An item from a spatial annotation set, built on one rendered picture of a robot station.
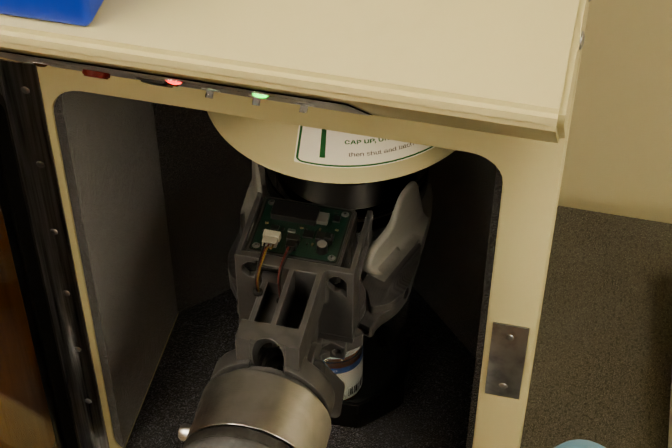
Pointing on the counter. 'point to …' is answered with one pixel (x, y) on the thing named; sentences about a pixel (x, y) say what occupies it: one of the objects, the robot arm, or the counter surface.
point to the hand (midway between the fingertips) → (346, 187)
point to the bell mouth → (323, 151)
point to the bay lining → (223, 232)
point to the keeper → (506, 360)
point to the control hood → (348, 27)
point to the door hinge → (53, 245)
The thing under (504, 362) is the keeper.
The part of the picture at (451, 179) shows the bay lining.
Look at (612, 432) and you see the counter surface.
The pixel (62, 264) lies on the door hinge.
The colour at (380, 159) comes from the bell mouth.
